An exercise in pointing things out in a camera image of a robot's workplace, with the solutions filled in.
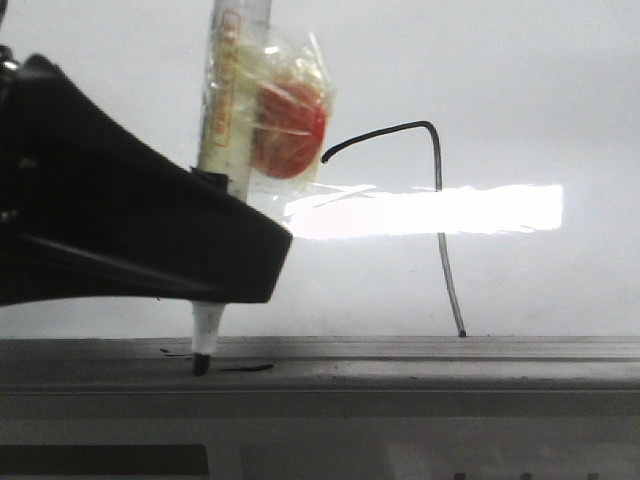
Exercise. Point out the white whiteboard with aluminium frame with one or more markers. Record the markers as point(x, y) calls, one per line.
point(513, 291)

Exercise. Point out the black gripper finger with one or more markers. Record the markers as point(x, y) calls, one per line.
point(89, 210)

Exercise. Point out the taped black whiteboard marker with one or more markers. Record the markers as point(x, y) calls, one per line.
point(266, 103)

